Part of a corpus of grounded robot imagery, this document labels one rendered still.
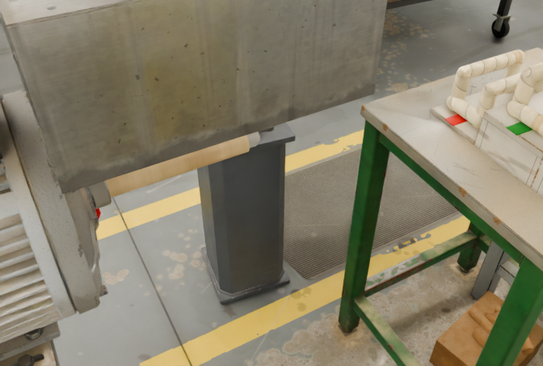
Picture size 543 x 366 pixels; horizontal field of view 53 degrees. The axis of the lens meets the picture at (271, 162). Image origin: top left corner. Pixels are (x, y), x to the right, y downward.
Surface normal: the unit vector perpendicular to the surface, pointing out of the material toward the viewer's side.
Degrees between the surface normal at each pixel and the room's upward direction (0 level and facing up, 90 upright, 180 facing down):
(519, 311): 90
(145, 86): 90
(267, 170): 90
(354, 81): 90
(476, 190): 0
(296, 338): 0
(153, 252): 0
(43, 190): 42
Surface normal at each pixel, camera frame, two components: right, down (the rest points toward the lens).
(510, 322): -0.88, 0.31
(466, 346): 0.00, -0.77
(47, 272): 0.47, 0.36
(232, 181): 0.36, 0.60
